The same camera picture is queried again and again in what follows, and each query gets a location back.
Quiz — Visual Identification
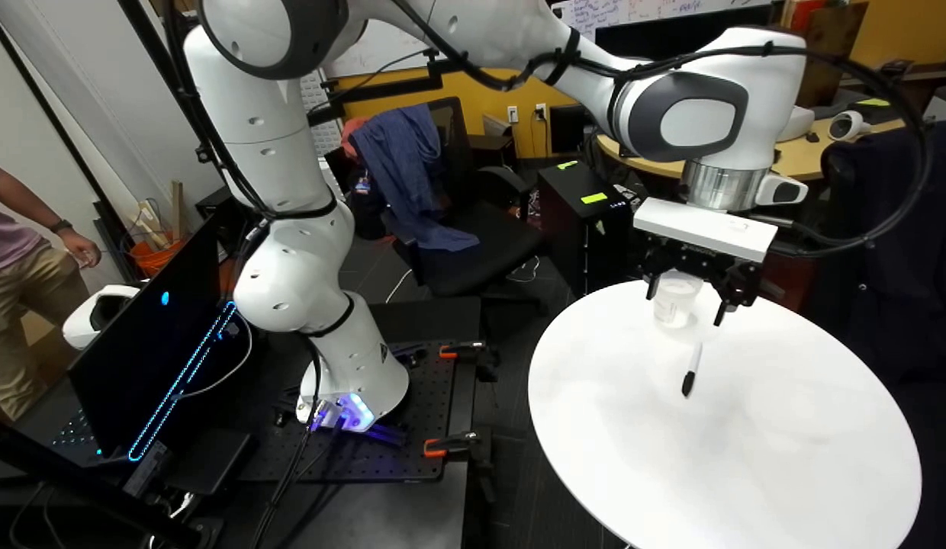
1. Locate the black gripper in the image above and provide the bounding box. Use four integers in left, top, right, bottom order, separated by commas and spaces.
633, 237, 759, 323

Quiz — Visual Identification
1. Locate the clear plastic cup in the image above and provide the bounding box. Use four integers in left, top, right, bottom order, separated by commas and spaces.
652, 270, 699, 330

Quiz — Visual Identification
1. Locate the black laptop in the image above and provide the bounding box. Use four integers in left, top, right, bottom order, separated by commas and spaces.
14, 223, 253, 468

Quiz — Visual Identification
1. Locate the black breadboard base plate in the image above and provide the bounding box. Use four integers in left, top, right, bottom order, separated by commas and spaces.
241, 359, 473, 485

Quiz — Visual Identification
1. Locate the black and white marker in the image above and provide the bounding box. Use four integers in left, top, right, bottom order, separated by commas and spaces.
680, 340, 704, 400

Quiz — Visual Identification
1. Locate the black office chair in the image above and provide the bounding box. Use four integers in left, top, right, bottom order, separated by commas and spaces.
395, 97, 539, 297

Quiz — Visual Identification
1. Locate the person in khaki pants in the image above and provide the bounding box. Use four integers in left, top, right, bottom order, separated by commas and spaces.
0, 168, 100, 422

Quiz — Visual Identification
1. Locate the black computer tower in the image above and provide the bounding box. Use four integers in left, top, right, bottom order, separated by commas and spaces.
538, 158, 630, 297

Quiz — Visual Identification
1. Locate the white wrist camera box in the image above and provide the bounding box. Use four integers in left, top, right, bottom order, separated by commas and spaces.
630, 197, 777, 262

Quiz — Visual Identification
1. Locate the blue jacket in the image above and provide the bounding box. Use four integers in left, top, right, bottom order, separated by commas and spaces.
346, 106, 480, 253

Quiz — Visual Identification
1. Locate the round white table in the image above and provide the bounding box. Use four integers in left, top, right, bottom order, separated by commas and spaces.
529, 279, 920, 549

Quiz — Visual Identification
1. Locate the orange black clamp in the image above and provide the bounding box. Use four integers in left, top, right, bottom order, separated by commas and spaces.
422, 431, 491, 461
392, 337, 501, 382

